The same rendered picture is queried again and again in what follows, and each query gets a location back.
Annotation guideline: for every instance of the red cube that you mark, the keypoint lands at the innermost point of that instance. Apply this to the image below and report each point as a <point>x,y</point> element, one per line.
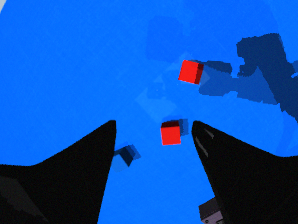
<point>191,72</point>
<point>170,133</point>

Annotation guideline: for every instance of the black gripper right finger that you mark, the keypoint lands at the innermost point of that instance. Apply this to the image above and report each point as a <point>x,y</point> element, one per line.
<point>250,185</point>

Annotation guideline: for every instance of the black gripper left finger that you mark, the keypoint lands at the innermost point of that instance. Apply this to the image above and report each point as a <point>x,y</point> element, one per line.
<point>68,187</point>

